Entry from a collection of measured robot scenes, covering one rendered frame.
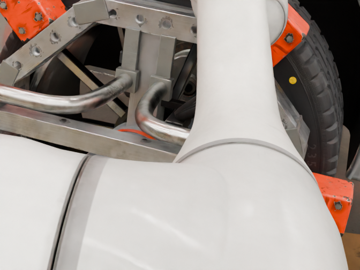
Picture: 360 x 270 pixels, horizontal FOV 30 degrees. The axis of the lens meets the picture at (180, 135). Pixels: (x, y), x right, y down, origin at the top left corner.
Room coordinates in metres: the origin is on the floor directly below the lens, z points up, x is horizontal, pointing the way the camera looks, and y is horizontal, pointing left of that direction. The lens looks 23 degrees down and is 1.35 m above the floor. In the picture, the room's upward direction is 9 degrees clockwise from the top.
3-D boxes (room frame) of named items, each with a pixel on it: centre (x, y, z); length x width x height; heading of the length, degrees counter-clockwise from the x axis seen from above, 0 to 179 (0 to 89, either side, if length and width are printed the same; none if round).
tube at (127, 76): (0.95, 0.18, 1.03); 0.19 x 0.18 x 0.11; 168
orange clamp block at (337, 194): (0.99, -0.25, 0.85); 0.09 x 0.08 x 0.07; 78
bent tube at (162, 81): (0.91, -0.01, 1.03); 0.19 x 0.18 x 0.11; 168
